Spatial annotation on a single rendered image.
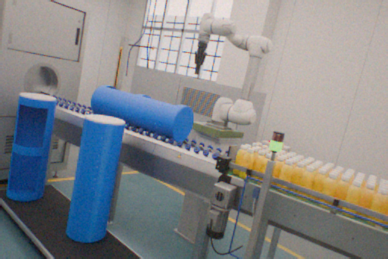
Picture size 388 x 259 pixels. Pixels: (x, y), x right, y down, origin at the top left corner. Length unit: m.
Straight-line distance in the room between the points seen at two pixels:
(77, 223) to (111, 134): 0.69
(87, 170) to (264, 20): 3.59
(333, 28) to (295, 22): 0.57
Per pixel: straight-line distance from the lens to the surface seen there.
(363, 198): 1.97
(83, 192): 2.44
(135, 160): 2.64
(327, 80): 4.83
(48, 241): 2.59
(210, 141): 2.84
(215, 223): 1.97
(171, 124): 2.35
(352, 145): 4.68
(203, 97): 4.24
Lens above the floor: 1.44
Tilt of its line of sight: 8 degrees down
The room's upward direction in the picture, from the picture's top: 12 degrees clockwise
